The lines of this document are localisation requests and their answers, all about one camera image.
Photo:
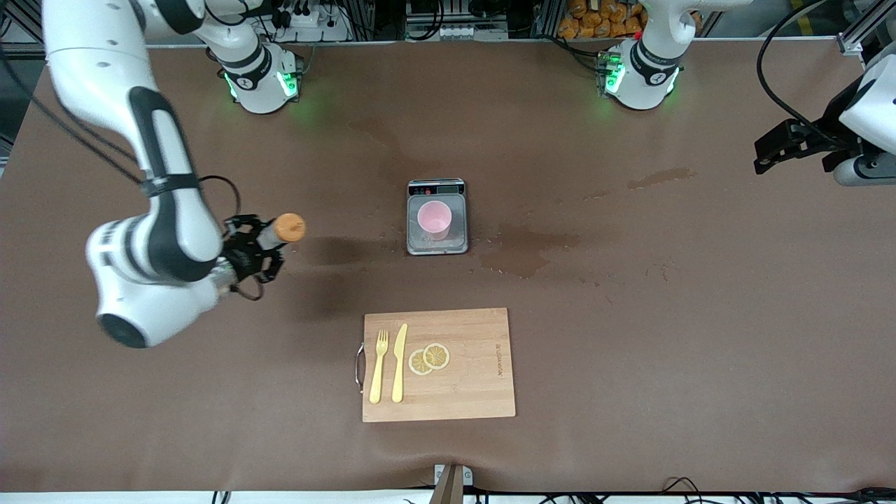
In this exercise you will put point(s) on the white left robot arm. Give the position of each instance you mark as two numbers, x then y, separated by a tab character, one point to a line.
644	77

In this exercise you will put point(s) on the dried lemon slice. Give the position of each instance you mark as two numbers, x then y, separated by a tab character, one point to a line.
437	355
417	364

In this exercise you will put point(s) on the orange snack bags heap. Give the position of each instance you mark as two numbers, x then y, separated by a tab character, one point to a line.
595	24

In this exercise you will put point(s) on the aluminium frame post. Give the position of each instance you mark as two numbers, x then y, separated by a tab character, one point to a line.
364	17
547	17

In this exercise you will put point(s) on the steel digital kitchen scale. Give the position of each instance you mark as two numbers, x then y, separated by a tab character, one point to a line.
458	243

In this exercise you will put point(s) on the white power strip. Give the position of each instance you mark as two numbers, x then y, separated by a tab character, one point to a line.
329	31

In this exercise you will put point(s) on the brown table mat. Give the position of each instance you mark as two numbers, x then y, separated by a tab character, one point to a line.
630	350

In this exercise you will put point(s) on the pink plastic cup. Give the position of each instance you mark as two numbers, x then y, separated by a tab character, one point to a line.
434	218

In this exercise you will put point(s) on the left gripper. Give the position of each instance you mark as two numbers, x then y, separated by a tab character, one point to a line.
830	127

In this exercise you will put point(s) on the squeeze bottle with orange cap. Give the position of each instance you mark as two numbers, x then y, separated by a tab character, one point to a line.
289	227

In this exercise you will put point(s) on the yellow plastic knife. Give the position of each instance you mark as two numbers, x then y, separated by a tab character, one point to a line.
399	364

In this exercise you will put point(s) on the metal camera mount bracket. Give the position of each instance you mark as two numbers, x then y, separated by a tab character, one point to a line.
451	483

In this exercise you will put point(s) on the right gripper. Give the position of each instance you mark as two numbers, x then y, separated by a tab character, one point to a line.
242	253

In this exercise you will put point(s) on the yellow plastic fork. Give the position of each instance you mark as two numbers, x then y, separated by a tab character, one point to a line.
379	364

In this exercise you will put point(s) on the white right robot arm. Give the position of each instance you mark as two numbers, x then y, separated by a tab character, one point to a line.
168	231

